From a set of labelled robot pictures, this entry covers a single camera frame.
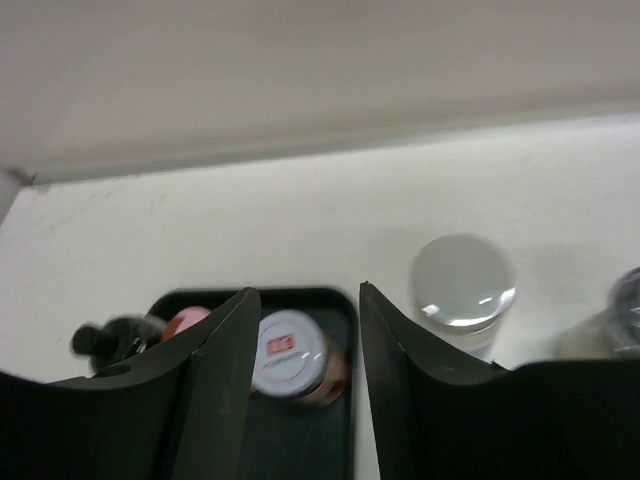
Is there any blue label white bead bottle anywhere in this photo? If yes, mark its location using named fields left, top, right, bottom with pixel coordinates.
left=410, top=233, right=517, bottom=361

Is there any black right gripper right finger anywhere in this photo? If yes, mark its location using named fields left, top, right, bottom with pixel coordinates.
left=360, top=283, right=639, bottom=479

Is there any black pump cap spice bottle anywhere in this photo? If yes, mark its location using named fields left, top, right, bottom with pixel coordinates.
left=70, top=314, right=168, bottom=374

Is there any black cap grinder bottle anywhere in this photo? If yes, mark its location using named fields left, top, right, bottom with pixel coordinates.
left=553, top=267, right=640, bottom=361

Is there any white lid red label jar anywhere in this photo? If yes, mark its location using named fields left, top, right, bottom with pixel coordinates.
left=251, top=310, right=348, bottom=407

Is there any black plastic tray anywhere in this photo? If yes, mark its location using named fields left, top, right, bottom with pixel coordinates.
left=150, top=288, right=358, bottom=479

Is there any pink cap spice bottle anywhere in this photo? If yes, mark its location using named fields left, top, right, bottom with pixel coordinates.
left=162, top=306, right=211, bottom=341

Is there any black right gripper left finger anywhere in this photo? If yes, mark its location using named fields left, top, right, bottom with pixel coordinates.
left=1, top=288, right=261, bottom=479

